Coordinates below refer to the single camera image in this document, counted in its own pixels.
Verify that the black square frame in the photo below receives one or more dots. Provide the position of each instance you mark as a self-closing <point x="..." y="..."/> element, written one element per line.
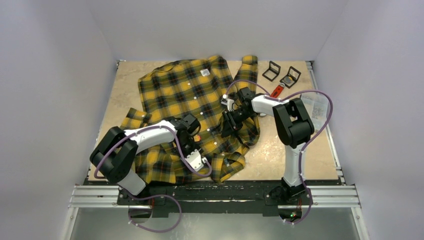
<point x="294" y="74"/>
<point x="272" y="72"/>

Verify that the black square frame left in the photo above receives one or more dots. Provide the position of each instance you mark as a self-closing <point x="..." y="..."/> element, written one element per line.
<point x="272" y="72"/>

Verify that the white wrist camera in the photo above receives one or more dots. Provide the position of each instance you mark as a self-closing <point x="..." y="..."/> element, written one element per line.
<point x="195" y="160"/>
<point x="228" y="102"/>

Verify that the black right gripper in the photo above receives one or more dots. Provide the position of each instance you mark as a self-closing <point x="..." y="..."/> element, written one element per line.
<point x="230" y="120"/>

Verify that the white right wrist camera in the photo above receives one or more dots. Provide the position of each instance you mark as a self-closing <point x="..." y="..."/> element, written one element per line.
<point x="228" y="102"/>

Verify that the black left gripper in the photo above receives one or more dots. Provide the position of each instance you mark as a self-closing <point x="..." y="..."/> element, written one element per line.
<point x="194" y="147"/>

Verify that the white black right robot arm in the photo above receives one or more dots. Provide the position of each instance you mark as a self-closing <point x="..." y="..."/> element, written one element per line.
<point x="293" y="125"/>

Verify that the red handled adjustable wrench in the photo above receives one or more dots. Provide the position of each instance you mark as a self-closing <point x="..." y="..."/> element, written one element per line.
<point x="278" y="90"/>

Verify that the yellow black plaid shirt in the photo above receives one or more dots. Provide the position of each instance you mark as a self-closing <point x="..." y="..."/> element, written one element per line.
<point x="196" y="86"/>

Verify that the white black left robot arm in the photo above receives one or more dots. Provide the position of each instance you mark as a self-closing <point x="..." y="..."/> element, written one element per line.
<point x="114" y="155"/>

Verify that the silver gold round brooch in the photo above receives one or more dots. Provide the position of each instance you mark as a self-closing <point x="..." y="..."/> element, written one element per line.
<point x="288" y="79"/>

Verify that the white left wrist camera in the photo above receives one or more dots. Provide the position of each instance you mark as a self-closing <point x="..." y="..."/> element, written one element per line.
<point x="195" y="160"/>

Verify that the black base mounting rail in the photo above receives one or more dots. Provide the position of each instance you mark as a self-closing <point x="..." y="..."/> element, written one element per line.
<point x="207" y="197"/>

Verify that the clear plastic screw box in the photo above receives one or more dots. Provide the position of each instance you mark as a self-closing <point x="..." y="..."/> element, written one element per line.
<point x="316" y="105"/>

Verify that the black square frame right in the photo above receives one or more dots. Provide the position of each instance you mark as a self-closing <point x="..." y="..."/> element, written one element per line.
<point x="294" y="74"/>

